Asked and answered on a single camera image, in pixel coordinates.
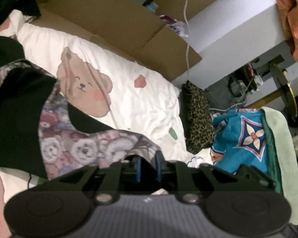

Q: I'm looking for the white bear print duvet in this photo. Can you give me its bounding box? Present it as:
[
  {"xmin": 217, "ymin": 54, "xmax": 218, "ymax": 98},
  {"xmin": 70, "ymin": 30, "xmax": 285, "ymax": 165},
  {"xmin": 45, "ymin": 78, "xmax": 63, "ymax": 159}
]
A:
[{"xmin": 0, "ymin": 10, "xmax": 211, "ymax": 237}]

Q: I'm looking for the white cabinet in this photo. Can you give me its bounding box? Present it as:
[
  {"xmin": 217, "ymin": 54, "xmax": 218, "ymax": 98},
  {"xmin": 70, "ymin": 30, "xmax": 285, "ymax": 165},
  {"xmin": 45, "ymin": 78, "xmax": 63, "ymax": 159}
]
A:
[{"xmin": 172, "ymin": 0, "xmax": 285, "ymax": 89}]

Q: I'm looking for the light green blanket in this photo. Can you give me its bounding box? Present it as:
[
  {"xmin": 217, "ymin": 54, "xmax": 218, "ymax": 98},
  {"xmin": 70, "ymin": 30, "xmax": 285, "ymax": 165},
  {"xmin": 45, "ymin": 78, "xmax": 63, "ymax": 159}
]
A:
[{"xmin": 262, "ymin": 107, "xmax": 298, "ymax": 225}]

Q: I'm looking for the teal patterned blanket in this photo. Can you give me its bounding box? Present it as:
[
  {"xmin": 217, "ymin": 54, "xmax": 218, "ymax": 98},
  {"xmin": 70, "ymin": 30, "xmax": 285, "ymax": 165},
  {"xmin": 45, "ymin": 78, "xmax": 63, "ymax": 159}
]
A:
[{"xmin": 210, "ymin": 108, "xmax": 268, "ymax": 174}]

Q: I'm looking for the brown cardboard sheet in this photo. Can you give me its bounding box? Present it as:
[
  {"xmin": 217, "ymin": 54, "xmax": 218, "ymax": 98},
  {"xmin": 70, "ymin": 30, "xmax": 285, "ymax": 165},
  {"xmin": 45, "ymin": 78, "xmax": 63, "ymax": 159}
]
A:
[{"xmin": 33, "ymin": 0, "xmax": 202, "ymax": 81}]

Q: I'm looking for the white charging cable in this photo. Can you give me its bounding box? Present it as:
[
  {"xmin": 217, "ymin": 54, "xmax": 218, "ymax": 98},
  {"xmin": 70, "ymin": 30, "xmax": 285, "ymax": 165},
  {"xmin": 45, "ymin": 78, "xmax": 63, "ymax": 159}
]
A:
[{"xmin": 182, "ymin": 0, "xmax": 193, "ymax": 82}]

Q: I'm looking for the leopard print garment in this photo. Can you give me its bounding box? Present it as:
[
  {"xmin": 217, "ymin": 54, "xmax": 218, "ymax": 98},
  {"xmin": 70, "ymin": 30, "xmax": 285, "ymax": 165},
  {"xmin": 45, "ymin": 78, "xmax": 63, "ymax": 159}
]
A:
[{"xmin": 179, "ymin": 81, "xmax": 215, "ymax": 154}]

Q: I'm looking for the gold round side table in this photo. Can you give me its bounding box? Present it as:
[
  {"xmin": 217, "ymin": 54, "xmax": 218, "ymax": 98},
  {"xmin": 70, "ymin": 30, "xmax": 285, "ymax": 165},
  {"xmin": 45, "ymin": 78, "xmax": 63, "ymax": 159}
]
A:
[{"xmin": 247, "ymin": 62, "xmax": 298, "ymax": 119}]

